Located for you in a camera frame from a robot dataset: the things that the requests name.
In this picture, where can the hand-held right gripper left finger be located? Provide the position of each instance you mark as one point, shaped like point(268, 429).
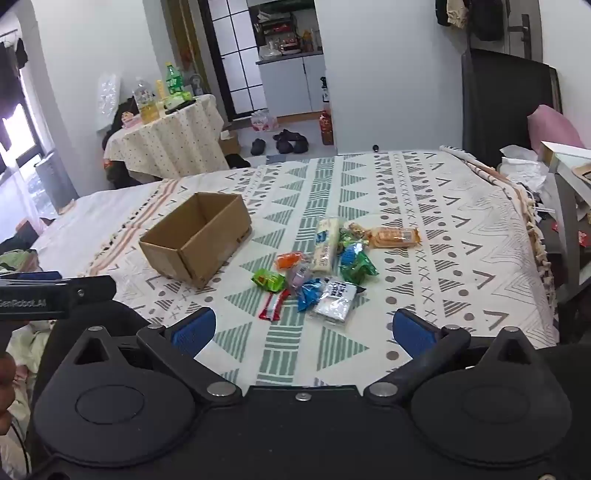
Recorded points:
point(194, 331)

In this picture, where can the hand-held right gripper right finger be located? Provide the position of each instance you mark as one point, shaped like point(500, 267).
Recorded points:
point(413, 336)

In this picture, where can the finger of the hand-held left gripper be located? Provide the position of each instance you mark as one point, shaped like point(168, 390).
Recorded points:
point(37, 275)
point(92, 288)

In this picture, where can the brown cardboard box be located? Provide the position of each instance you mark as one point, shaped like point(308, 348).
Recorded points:
point(203, 258)

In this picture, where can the red and white packet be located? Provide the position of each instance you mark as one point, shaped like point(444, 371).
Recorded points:
point(272, 307)

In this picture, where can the silver and black packet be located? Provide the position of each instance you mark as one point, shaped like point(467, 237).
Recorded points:
point(334, 302)

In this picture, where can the large green snack packet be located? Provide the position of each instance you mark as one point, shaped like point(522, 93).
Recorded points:
point(359, 268)

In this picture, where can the small lime green packet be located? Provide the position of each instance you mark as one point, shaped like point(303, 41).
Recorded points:
point(268, 279)

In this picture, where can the orange biscuit packet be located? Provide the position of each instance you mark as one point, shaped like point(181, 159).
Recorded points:
point(392, 237)

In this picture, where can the blue snack packet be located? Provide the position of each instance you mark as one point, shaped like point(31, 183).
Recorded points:
point(308, 295)

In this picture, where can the small orange snack packet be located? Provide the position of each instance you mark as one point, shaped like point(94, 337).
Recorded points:
point(288, 260)

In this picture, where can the green candy wrapper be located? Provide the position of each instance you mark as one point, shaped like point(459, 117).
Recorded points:
point(348, 236)

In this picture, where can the lilac snack packet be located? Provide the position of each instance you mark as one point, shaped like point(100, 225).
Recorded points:
point(299, 276)

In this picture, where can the long cream snack packet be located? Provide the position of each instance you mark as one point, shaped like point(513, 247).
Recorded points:
point(325, 253)

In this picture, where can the person's left hand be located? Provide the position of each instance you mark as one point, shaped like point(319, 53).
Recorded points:
point(5, 392)

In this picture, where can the person's black clothing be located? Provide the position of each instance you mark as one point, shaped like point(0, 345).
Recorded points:
point(115, 316)

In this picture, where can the white bed sheet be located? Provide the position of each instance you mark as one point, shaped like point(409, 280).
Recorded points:
point(92, 217)

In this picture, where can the patterned woven blanket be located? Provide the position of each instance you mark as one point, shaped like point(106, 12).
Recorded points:
point(438, 258)

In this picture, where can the grey ribbed heater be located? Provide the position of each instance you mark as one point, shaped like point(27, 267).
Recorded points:
point(55, 177)

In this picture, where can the table with dotted tablecloth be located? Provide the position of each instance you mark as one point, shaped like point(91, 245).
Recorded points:
point(171, 143)

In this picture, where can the pink plastic box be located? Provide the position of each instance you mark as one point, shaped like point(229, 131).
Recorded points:
point(133, 121)

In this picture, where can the clear bubble wrap bag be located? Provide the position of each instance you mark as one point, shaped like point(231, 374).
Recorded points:
point(108, 101)

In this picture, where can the small brown carton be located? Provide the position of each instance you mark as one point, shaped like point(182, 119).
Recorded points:
point(230, 144)

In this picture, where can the clear bottle with yellow liquid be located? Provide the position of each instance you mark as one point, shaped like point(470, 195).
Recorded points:
point(145, 104)

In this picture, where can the black slipper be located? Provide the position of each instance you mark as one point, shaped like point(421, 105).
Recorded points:
point(288, 136)
point(284, 146)
point(258, 146)
point(300, 146)

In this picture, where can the white plastic bag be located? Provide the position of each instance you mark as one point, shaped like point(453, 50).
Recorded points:
point(521, 168)

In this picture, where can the black flat tray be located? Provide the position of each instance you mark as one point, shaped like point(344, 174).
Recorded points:
point(182, 107)

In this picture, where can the dark hanging laundry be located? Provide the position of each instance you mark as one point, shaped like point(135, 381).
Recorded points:
point(11, 64)

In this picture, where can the white side table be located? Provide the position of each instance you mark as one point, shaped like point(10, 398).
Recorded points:
point(568, 184)

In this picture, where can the pink wrapped bottle pack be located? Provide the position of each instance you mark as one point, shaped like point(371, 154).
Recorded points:
point(264, 121)

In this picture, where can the green soda bottle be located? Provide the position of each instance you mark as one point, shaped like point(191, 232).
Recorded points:
point(174, 81)

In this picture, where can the black flat panel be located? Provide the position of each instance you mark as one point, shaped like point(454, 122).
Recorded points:
point(503, 101)

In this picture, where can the pink pillow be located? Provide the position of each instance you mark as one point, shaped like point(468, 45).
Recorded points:
point(554, 127)

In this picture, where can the spray bottle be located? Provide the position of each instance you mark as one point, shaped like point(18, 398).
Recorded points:
point(324, 92)

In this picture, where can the grey kitchen cabinet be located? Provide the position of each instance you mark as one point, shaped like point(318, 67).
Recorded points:
point(286, 85)

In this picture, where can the black framed panel door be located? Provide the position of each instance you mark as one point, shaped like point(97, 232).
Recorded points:
point(240, 60)

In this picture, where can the orange juice bottle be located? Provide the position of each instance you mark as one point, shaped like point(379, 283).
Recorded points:
point(308, 41)

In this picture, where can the kitchen shelf rack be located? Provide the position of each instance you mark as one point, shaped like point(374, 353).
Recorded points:
point(276, 30)

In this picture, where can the beige hanging jacket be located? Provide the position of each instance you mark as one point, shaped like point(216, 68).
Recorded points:
point(456, 16)

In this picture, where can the black hanging bag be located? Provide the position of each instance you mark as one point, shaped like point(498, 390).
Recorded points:
point(485, 21)

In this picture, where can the black hanging coat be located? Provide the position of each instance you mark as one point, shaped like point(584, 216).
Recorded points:
point(442, 14)

